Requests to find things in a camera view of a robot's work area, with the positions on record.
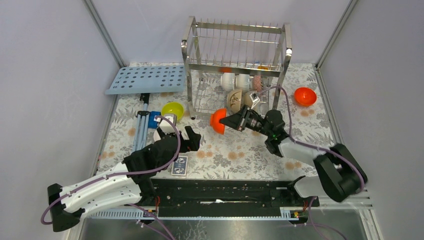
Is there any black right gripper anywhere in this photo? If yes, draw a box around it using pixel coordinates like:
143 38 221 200
219 104 272 138

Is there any orange bowl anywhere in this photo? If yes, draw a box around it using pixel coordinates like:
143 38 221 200
209 108 227 135
293 87 318 107

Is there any white plastic bowl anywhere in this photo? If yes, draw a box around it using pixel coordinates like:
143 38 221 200
153 127 166 142

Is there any yellow-green plastic bowl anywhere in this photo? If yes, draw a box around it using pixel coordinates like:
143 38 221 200
161 102 185 121

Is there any stainless steel dish rack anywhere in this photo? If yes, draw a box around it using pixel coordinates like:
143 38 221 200
180 16 293 120

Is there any orange bowl front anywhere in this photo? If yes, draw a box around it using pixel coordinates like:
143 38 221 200
293 87 318 107

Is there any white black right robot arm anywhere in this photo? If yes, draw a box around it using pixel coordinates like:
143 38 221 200
210 105 368 206

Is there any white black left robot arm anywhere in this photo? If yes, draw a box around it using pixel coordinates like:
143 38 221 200
47 126 202 232

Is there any patterned beige ceramic bowl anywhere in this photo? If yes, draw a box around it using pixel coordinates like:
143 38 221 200
226 89 243 113

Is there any blue playing card deck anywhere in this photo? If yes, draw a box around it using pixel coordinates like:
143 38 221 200
171 156 188 177

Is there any white ribbed bowl right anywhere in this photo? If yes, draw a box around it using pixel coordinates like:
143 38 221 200
235 74 252 92

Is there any light blue folded tripod stand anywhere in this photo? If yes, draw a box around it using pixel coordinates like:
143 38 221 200
132 93 150 152

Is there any small yellow cup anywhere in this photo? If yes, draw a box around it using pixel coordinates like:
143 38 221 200
257 66 269 71

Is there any light blue perforated tray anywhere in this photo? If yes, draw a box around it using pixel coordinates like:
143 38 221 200
105 65 186 95

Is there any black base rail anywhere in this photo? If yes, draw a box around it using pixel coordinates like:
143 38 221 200
137 178 320 217

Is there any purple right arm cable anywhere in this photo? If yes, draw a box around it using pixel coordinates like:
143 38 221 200
256 85 367 193

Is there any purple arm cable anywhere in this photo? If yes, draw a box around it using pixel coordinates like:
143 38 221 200
256 85 367 193
40 115 182 226

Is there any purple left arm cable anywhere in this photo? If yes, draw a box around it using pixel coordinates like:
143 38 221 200
40 115 182 226

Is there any light blue cable duct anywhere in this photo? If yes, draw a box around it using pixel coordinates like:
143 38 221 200
87 208 300 223

